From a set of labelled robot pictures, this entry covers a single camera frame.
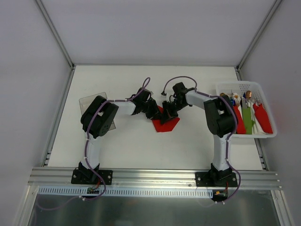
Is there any right aluminium frame post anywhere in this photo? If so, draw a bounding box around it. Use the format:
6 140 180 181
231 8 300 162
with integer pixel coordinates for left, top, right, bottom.
237 0 283 71

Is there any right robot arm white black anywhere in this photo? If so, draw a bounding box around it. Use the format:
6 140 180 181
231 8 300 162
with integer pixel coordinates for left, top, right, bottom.
160 82 238 187

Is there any red paper napkin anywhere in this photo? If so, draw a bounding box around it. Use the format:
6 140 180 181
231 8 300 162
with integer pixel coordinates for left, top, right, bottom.
151 105 180 133

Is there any white slotted cable duct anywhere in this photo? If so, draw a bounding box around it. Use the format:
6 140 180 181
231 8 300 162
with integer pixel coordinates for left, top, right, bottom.
38 186 213 199

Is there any red rolled napkin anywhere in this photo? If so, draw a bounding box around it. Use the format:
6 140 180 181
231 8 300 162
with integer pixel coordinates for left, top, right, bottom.
253 104 273 134
233 105 246 134

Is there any aluminium rail front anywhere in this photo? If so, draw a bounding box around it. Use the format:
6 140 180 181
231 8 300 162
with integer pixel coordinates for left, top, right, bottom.
28 167 283 190

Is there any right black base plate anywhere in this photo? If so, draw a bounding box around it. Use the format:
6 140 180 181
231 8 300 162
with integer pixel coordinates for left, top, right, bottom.
195 171 238 188

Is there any red rolled napkin left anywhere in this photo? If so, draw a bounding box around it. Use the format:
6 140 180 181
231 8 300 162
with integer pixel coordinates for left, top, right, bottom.
233 105 246 134

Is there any copper spoon in basket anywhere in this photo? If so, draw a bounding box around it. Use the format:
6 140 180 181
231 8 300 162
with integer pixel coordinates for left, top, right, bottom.
245 90 252 101

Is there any aluminium frame post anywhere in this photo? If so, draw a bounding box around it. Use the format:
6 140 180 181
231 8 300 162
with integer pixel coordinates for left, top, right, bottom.
237 0 283 71
34 0 74 69

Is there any clear acrylic utensil box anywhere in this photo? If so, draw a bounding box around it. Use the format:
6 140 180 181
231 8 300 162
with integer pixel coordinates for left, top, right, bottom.
79 92 116 131

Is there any green rolled napkin middle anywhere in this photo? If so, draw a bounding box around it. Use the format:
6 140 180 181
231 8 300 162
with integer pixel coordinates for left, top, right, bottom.
242 106 254 135

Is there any white plastic basket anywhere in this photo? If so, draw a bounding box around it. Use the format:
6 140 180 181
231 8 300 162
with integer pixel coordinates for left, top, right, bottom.
216 81 277 138

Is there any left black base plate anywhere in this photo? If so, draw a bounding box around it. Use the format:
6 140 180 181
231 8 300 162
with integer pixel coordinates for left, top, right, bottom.
71 168 113 185

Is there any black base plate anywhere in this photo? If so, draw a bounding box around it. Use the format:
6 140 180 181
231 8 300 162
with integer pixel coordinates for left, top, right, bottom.
195 171 238 188
71 168 113 185

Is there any white rolled napkin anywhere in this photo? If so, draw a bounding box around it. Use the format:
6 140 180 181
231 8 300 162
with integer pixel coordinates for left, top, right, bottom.
251 108 267 135

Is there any red rolled napkin right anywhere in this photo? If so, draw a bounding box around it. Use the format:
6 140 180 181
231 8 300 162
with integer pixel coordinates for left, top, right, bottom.
253 104 273 134

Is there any left aluminium frame post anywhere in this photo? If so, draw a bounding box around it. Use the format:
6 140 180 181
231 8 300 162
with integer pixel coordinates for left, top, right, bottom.
34 0 74 69

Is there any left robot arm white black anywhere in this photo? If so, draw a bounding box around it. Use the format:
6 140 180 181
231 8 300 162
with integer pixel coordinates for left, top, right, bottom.
71 88 161 185

